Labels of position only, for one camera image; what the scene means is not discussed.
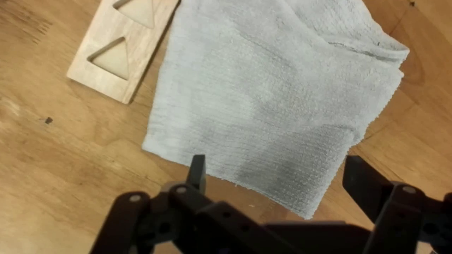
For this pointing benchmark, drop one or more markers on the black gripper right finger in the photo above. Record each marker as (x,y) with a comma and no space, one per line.
(402,215)

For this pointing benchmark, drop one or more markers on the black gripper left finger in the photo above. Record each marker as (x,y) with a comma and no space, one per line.
(135,222)

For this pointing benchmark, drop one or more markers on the white terry cloth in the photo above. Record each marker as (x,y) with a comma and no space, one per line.
(272,93)

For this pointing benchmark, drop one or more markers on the wooden slotted board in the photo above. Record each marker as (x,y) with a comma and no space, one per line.
(118,45)

